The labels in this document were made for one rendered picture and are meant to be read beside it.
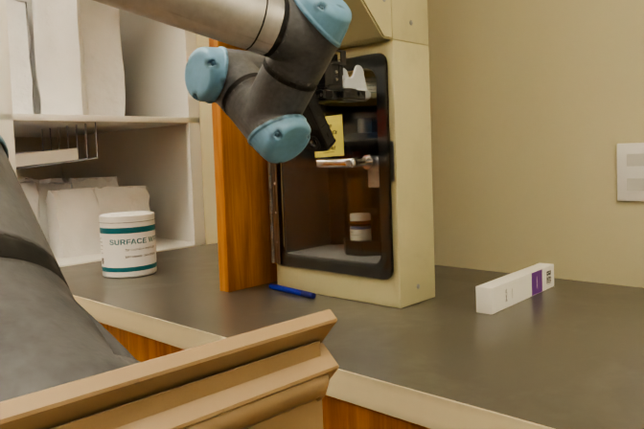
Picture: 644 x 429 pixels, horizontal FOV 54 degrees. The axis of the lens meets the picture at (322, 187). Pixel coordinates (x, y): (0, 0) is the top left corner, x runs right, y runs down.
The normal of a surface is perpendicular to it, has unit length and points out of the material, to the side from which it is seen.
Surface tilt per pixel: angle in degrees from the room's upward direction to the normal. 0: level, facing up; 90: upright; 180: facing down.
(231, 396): 41
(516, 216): 90
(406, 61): 90
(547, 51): 90
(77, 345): 29
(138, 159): 90
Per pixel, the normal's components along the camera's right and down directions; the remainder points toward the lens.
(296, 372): 0.44, -0.74
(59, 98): 0.17, 0.21
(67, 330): 0.47, -0.88
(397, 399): -0.69, 0.06
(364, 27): -0.46, 0.75
